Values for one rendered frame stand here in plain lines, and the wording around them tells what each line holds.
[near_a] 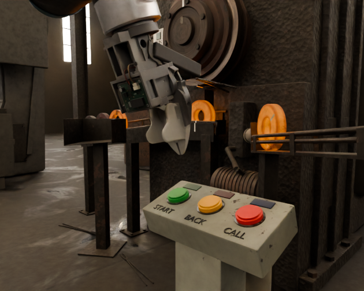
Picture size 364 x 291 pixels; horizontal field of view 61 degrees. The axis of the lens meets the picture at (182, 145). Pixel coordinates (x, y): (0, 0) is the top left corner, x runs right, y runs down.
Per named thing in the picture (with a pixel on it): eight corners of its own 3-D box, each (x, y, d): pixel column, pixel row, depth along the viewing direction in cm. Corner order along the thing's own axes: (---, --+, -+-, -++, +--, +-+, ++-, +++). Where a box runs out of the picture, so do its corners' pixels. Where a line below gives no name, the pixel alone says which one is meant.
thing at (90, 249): (86, 238, 184) (82, 118, 176) (128, 242, 179) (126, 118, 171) (68, 254, 164) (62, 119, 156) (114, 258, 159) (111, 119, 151)
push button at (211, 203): (209, 201, 53) (207, 192, 53) (227, 206, 51) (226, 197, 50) (195, 213, 51) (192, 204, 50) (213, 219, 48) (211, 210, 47)
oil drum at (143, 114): (147, 159, 498) (146, 103, 489) (172, 163, 456) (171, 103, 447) (115, 163, 456) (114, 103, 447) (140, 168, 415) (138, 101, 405)
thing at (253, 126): (270, 152, 111) (269, 122, 111) (270, 152, 110) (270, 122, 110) (250, 152, 109) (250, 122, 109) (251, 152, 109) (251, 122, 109)
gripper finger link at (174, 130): (164, 165, 49) (145, 111, 47) (185, 150, 54) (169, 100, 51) (178, 165, 47) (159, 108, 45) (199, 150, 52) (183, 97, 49)
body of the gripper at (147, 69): (122, 118, 48) (93, 41, 45) (157, 102, 54) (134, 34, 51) (155, 112, 43) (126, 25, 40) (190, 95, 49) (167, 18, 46)
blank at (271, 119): (272, 159, 105) (263, 159, 104) (262, 122, 113) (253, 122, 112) (292, 134, 91) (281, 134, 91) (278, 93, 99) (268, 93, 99)
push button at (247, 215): (246, 211, 48) (244, 201, 47) (269, 217, 45) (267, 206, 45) (231, 225, 46) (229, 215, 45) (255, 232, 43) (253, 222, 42)
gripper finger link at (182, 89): (170, 129, 51) (153, 78, 49) (177, 125, 53) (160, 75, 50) (192, 126, 48) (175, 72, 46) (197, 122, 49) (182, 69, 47)
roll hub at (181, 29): (169, 67, 151) (169, 8, 148) (214, 60, 131) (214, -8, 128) (161, 66, 147) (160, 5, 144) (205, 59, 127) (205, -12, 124)
